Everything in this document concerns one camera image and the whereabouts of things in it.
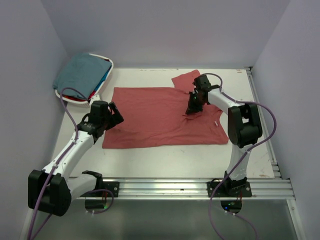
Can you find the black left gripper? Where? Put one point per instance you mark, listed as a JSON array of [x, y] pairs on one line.
[[115, 118]]

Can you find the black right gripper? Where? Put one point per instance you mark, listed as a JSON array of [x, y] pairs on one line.
[[191, 108]]

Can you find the salmon pink t shirt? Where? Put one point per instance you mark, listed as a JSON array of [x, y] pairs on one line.
[[155, 116]]

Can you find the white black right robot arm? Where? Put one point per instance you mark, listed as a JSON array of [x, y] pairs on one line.
[[243, 129]]

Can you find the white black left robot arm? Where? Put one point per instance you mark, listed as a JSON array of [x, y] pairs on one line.
[[51, 190]]

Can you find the white perforated laundry basket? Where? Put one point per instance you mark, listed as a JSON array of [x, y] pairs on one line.
[[85, 104]]

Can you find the red t shirt in basket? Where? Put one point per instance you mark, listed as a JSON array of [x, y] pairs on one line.
[[79, 99]]

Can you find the blue t shirt in basket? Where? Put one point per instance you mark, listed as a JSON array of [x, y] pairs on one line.
[[103, 79]]

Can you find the teal t shirt in basket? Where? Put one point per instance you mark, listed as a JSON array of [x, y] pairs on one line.
[[81, 75]]

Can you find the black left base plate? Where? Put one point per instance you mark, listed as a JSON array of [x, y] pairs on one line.
[[112, 186]]

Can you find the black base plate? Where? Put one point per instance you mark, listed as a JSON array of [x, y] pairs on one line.
[[226, 190], [112, 186]]

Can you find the aluminium mounting rail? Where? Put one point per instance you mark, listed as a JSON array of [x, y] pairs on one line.
[[195, 189]]

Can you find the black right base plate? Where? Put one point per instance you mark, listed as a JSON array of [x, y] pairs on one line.
[[226, 190]]

